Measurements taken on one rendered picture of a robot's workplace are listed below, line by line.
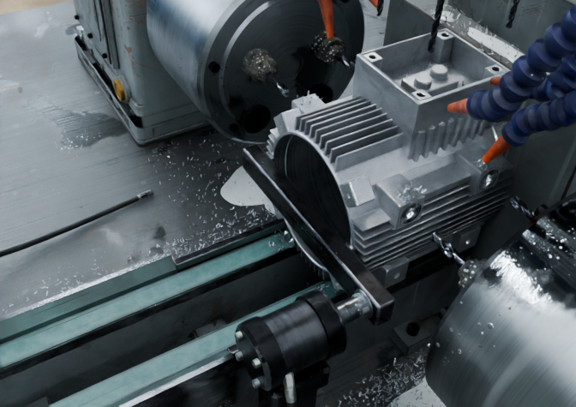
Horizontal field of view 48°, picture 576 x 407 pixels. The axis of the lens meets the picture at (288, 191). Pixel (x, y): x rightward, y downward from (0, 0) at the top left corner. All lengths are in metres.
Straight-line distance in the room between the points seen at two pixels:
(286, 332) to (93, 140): 0.68
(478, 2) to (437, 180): 0.30
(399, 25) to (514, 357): 0.45
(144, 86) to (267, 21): 0.31
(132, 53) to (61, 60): 0.37
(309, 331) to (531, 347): 0.17
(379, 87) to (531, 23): 0.24
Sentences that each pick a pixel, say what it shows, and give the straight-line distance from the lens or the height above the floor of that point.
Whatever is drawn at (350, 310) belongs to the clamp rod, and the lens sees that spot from 0.58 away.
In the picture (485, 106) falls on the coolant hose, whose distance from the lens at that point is 0.47.
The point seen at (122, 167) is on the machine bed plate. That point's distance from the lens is 1.08.
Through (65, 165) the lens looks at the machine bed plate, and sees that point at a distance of 1.10.
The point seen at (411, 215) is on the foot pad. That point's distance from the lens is 0.63.
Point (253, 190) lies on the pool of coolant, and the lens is 1.01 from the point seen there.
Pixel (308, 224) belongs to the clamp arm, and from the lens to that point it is 0.64.
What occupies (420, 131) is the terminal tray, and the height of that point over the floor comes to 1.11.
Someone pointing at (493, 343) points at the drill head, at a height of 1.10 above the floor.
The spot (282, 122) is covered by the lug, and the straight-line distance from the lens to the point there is 0.68.
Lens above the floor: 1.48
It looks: 42 degrees down
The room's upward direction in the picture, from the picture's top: 3 degrees clockwise
